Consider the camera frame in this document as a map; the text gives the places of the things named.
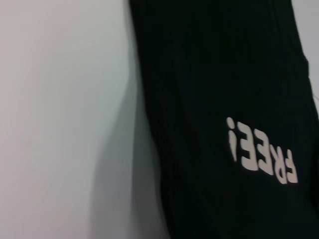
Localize black shirt with FREE print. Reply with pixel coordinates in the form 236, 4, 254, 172
128, 0, 319, 239

